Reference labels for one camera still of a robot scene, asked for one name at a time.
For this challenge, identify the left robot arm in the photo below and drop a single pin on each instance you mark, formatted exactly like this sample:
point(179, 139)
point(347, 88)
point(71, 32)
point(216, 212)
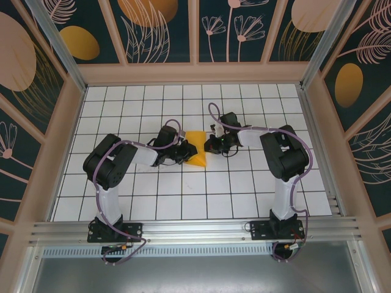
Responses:
point(107, 164)

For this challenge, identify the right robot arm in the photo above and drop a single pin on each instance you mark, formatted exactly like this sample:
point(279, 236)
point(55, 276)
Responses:
point(287, 158)

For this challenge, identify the grey metal sheet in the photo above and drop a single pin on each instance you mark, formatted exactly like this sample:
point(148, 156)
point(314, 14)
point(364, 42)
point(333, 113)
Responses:
point(195, 274)

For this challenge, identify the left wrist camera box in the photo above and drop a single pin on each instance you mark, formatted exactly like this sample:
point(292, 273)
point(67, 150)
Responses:
point(181, 136)

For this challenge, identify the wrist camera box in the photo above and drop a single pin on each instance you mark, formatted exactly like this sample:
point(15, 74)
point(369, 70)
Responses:
point(181, 136)
point(218, 130)

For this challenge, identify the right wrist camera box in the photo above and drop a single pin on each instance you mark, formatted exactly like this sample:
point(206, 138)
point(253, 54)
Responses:
point(218, 130)

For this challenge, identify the aluminium side rail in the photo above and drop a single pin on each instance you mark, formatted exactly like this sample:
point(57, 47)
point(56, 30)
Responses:
point(317, 146)

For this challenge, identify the dark wall panel pink circle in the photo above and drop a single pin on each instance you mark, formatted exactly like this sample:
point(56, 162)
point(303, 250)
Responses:
point(18, 61)
point(293, 45)

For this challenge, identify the long aluminium mounting rail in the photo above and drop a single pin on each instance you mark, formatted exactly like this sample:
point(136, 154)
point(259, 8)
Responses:
point(195, 232)

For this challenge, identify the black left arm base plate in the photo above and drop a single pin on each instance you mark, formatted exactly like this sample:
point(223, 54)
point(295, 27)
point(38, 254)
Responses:
point(134, 232)

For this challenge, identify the dark wall panel orange circle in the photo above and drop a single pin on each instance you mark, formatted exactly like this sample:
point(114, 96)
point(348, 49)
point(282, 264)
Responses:
point(171, 36)

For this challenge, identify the dark wall panel pink flowers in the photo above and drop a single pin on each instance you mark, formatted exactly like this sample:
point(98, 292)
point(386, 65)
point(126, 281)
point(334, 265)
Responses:
point(244, 18)
point(15, 183)

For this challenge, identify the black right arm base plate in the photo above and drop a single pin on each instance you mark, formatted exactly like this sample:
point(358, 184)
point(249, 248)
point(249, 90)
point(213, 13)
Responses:
point(259, 230)

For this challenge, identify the aluminium corner post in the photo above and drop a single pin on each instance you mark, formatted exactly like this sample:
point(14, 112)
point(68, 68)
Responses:
point(323, 45)
point(61, 52)

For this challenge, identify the dark wall panel orange oval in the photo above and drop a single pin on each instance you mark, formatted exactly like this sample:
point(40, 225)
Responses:
point(91, 30)
point(366, 76)

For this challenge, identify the dark wall panel pink leaves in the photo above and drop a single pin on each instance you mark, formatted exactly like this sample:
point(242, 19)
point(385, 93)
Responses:
point(372, 158)

